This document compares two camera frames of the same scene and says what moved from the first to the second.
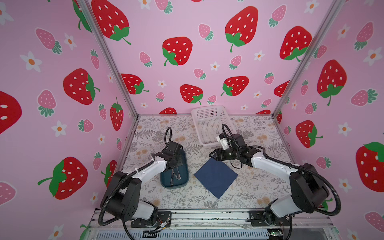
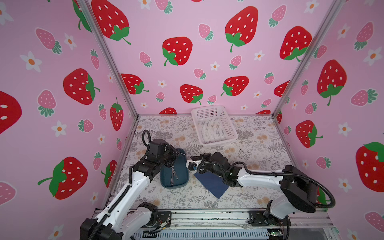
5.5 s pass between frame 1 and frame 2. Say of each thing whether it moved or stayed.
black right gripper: moved
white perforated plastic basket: stayed
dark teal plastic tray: stayed
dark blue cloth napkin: stayed
